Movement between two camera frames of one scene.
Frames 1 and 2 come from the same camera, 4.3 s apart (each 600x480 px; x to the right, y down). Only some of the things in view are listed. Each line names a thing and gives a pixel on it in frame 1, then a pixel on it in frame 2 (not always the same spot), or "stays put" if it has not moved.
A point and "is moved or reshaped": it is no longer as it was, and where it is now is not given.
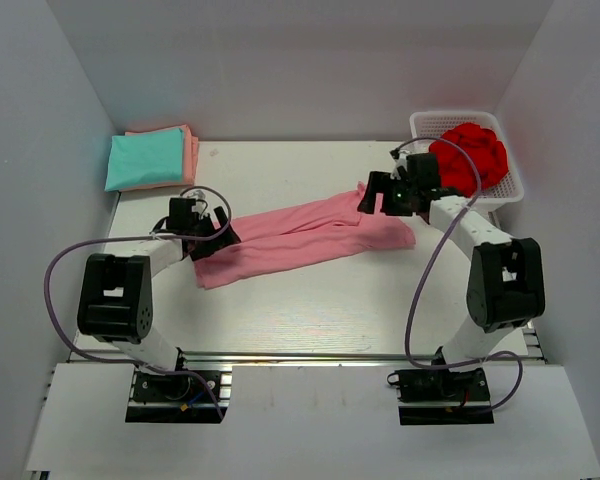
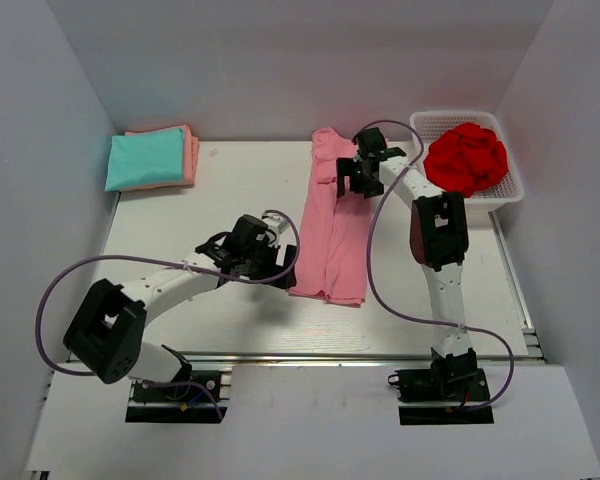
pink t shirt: x=304 y=235 is moved or reshaped
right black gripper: x=383 y=182 → x=346 y=167
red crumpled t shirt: x=470 y=157 stays put
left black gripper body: x=206 y=247 → x=261 y=263
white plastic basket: x=431 y=124 stays put
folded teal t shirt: x=145 y=158 stays put
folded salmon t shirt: x=190 y=158 stays put
